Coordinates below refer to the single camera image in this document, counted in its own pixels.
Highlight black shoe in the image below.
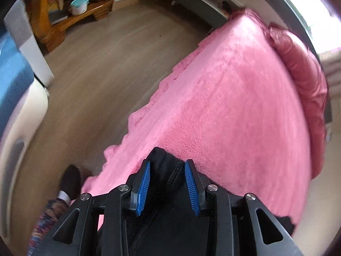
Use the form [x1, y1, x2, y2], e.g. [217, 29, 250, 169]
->
[59, 165, 81, 201]

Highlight teal white pot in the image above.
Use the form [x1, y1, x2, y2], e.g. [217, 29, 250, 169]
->
[70, 0, 90, 16]

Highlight blue cloth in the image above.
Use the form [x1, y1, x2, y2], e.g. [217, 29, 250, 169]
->
[0, 31, 34, 132]

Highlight dark red duvet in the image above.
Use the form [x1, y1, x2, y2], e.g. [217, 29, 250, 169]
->
[268, 23, 328, 179]

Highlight black pants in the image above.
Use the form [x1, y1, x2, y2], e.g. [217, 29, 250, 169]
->
[97, 146, 295, 256]

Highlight grey bedside shelf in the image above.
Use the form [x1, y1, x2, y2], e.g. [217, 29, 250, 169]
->
[172, 0, 243, 29]

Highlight pink bed blanket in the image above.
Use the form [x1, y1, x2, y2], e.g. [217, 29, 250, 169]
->
[82, 10, 312, 225]

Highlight window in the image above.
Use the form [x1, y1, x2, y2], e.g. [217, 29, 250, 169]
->
[285, 0, 340, 54]

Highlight wooden desk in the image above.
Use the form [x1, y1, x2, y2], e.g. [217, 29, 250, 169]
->
[29, 0, 114, 52]

